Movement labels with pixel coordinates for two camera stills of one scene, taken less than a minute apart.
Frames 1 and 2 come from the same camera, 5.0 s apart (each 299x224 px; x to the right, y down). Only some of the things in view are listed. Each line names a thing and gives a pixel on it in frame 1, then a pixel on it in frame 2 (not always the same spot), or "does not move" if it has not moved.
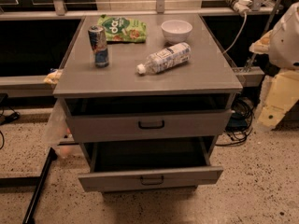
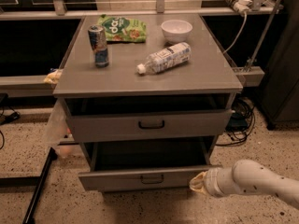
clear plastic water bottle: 174,55 does not move
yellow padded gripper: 286,47 → 212,182
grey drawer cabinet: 147,95 does not move
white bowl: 177,31 does not move
